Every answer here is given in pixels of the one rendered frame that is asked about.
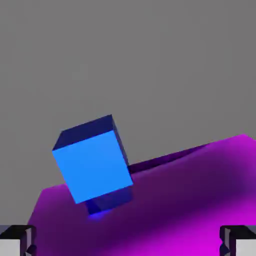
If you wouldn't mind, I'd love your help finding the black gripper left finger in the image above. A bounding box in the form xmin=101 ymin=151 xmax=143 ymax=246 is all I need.
xmin=0 ymin=224 xmax=38 ymax=256

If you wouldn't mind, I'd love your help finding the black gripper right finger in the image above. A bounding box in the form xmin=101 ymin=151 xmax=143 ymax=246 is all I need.
xmin=219 ymin=224 xmax=256 ymax=256

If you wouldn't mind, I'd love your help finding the small blue cube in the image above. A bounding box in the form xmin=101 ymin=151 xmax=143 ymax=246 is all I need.
xmin=51 ymin=113 xmax=134 ymax=216

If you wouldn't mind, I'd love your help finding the large purple box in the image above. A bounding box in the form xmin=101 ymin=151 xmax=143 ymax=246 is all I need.
xmin=26 ymin=133 xmax=256 ymax=256

